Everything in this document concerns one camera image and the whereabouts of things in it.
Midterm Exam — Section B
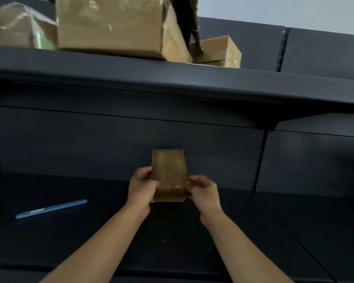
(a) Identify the person's right hand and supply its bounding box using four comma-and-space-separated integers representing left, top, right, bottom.
185, 175, 222, 223

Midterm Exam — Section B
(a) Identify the person's left hand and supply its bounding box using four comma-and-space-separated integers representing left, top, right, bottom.
126, 166, 160, 215

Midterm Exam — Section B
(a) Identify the small brown cardboard box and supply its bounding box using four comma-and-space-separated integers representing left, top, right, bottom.
151, 149, 188, 203

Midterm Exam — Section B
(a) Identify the person's left forearm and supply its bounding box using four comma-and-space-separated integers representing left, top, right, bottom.
40, 200, 151, 283

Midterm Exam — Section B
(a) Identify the person's right forearm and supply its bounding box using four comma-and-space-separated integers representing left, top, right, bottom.
200, 210, 294, 283

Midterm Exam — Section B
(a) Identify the dark metal shelving unit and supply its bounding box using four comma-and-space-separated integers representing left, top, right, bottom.
0, 0, 354, 283

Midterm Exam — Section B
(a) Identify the blue pen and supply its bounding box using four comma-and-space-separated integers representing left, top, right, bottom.
15, 199, 88, 220

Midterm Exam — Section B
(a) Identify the flat brown cardboard box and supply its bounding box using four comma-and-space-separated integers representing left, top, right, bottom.
190, 35, 242, 69

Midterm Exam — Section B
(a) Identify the large brown cardboard box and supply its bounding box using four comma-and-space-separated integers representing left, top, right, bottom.
55, 0, 193, 63

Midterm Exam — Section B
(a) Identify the plastic-wrapped cardboard box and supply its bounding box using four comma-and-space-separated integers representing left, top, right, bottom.
0, 2, 58, 51

